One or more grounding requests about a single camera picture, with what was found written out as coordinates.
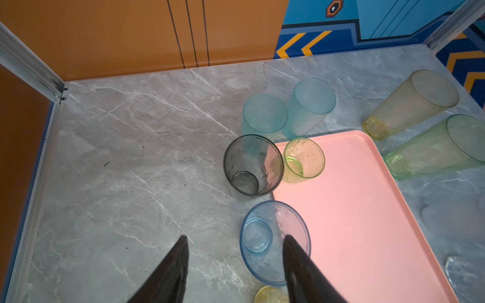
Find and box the smoky grey glass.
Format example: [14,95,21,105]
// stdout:
[223,135,284,199]

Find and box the right aluminium corner post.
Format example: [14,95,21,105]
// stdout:
[424,0,485,55]

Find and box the teal textured glass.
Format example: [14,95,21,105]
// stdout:
[282,78,337,139]
[241,93,288,141]

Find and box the teal textured glass right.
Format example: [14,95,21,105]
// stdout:
[282,78,337,139]

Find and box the pink plastic tray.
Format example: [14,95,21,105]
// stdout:
[274,130,457,302]

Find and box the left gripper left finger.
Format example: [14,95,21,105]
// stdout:
[128,236,189,303]

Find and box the tall yellow glass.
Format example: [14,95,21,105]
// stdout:
[362,69,459,140]

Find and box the teal textured glass left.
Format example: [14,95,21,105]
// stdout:
[241,93,288,141]

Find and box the amber orange glass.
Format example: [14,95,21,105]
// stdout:
[253,285,290,303]

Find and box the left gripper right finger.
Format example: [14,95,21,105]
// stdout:
[282,235,346,302]

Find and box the small green glass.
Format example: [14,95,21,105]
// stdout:
[283,138,326,184]

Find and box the blue short glass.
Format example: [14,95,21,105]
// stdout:
[239,200,311,288]

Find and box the left aluminium corner post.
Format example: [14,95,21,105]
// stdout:
[1,24,68,103]

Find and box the tall green glass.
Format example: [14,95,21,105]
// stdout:
[383,114,484,179]

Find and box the clear short glass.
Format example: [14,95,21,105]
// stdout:
[445,256,484,302]

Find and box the aluminium corner post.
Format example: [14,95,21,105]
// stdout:
[1,24,68,103]
[424,0,485,55]

